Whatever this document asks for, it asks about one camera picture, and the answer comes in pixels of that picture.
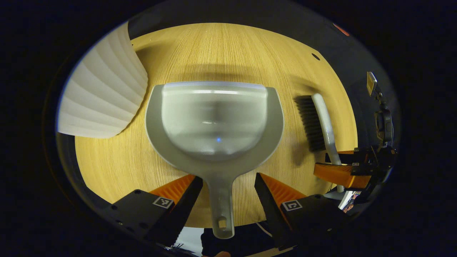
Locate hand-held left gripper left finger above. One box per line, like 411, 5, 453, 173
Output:
104, 174, 204, 248

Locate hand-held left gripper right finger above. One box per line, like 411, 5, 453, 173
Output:
254, 172, 354, 250

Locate white device with black patches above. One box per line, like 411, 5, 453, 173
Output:
337, 191, 361, 213

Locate wooden desktop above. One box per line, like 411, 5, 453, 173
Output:
74, 23, 358, 228

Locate small white broom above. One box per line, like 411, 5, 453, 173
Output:
294, 93, 345, 193

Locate white garbage bin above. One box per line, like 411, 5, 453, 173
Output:
57, 22, 149, 139

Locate white dustpan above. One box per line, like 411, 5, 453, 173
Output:
145, 81, 285, 240

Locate person's dark trousers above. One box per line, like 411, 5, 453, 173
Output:
200, 221, 282, 257

